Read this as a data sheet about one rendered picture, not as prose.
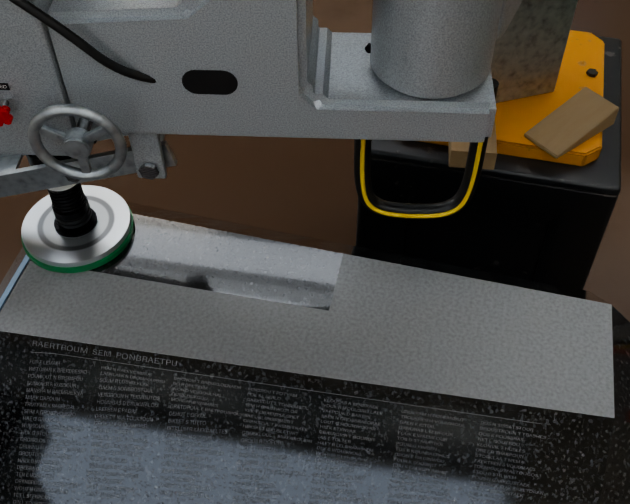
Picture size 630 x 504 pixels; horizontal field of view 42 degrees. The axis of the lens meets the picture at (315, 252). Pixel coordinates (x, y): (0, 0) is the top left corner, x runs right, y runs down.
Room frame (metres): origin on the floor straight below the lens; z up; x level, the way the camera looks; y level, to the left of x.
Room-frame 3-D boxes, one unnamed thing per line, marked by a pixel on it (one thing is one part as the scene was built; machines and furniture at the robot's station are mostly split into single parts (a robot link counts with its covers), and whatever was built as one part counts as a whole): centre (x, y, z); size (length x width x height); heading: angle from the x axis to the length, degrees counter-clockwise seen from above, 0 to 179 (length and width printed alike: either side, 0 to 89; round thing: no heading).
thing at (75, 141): (1.00, 0.36, 1.20); 0.15 x 0.10 x 0.15; 87
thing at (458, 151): (1.44, -0.36, 0.81); 0.20 x 0.10 x 0.05; 174
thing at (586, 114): (1.47, -0.59, 0.80); 0.20 x 0.10 x 0.05; 127
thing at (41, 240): (1.13, 0.47, 0.84); 0.21 x 0.21 x 0.01
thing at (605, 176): (1.67, -0.47, 0.37); 0.66 x 0.66 x 0.74; 76
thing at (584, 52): (1.67, -0.47, 0.76); 0.49 x 0.49 x 0.05; 76
